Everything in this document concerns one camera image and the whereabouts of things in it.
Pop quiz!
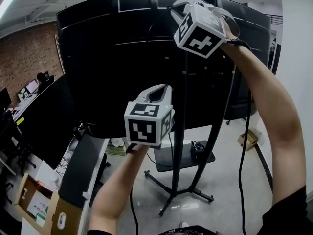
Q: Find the black white patterned board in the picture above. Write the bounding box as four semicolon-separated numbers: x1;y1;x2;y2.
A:
17;88;29;102

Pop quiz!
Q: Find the large black television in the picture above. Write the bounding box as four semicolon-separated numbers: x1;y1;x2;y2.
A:
56;0;272;139

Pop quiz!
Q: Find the cardboard box with white handle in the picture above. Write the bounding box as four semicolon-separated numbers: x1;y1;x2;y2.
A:
13;172;84;235

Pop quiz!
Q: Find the white plastic bag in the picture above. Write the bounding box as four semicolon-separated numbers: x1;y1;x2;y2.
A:
110;137;125;148

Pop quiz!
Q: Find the white paper sheet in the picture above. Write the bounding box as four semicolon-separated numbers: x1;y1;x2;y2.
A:
26;192;49;227

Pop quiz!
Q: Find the black TV floor stand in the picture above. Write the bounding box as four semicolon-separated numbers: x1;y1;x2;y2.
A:
143;0;237;217

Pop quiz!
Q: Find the person's right hand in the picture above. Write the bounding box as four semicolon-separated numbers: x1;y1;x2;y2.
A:
224;15;242;40

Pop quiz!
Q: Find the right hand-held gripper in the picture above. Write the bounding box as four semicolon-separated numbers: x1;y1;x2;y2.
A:
170;0;233;59

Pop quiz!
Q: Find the small open cardboard box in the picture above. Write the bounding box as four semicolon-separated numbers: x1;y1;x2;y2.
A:
237;128;259;152

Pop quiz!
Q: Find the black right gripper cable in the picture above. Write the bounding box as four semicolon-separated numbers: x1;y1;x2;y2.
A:
226;38;254;235

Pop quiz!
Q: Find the person's left forearm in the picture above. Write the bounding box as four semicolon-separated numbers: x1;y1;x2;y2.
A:
90;144;151;232

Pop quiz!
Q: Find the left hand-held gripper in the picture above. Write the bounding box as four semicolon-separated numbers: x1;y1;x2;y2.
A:
123;83;176;148

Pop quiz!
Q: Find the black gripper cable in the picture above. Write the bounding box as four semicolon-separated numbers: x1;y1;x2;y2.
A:
226;38;254;235
126;143;140;235

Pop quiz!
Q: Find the person's right forearm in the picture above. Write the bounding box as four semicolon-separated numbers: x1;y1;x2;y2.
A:
219;37;308;207

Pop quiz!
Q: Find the person's black shirt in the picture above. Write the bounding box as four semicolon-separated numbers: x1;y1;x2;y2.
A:
87;185;313;235

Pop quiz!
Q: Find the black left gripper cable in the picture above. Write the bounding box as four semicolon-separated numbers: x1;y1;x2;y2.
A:
126;143;140;235

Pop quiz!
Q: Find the black flat display screen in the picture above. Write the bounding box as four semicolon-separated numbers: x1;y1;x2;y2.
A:
14;74;83;170

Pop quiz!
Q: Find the open laptop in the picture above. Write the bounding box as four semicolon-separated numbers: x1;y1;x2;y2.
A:
25;79;40;94

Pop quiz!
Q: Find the black cable bundle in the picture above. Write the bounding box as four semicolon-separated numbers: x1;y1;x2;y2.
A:
190;141;206;160

